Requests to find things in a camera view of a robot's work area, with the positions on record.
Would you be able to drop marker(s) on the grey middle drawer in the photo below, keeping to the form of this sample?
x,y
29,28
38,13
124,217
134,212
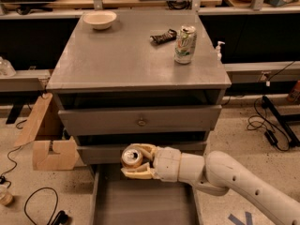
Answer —
x,y
111,153

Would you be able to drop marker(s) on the white bowl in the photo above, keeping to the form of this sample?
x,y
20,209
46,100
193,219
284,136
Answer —
x,y
100,19

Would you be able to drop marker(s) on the grey drawer cabinet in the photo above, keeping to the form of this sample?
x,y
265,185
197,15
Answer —
x,y
121,68

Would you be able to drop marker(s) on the wooden block stand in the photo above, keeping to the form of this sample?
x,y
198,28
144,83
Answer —
x,y
44,129

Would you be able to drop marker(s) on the white pump bottle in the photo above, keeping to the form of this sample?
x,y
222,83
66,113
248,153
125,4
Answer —
x,y
218,50

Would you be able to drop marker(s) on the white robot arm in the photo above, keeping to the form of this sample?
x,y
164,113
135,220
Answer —
x,y
213,174

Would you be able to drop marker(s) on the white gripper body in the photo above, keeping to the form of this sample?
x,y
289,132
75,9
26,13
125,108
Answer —
x,y
168,164

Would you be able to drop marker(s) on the dark snack wrapper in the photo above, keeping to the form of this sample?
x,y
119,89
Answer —
x,y
166,37

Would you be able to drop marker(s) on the grey drawer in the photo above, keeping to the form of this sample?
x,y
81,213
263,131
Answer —
x,y
111,153
120,201
109,121

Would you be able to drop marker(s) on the orange soda can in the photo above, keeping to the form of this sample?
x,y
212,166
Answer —
x,y
132,158

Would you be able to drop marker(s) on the orange bottle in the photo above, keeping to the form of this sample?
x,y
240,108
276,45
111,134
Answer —
x,y
294,94

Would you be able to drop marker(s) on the grey top drawer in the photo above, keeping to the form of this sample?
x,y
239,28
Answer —
x,y
109,121

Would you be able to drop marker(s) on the green white soda can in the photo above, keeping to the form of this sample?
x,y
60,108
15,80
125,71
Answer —
x,y
185,44

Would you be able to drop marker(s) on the clear plastic cup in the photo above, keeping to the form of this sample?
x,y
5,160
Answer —
x,y
6,197

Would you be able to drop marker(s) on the grey bottom drawer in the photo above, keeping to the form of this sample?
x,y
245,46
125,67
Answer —
x,y
120,201

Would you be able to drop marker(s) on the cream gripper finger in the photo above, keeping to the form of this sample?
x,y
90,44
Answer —
x,y
148,150
142,172

